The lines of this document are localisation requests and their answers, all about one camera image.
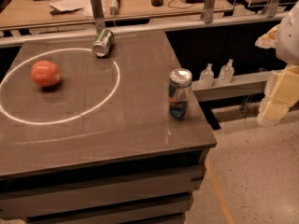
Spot clear bottle right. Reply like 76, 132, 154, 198
219, 59, 235, 83

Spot metal bracket post left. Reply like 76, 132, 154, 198
90, 0, 106, 33

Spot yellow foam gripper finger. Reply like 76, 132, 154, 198
257, 64, 299, 126
255, 26, 278, 49

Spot metal bracket post right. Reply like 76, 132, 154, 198
262, 0, 280, 18

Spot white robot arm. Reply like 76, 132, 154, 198
255, 2, 299, 126

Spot white tube on desk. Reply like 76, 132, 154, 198
109, 0, 121, 15

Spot green can lying sideways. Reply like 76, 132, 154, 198
92, 29, 114, 57

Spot redbull can blue silver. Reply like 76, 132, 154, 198
168, 68, 192, 119

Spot grey metal rail shelf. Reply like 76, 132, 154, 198
192, 71, 271, 102

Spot white paper sheet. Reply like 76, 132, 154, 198
50, 0, 93, 17

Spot clear bottle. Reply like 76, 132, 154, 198
219, 59, 235, 83
199, 63, 214, 88

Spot grey drawer cabinet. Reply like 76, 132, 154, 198
0, 149, 207, 224

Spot clear bottle left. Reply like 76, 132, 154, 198
199, 63, 214, 88

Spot red apple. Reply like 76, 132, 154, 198
31, 61, 61, 88

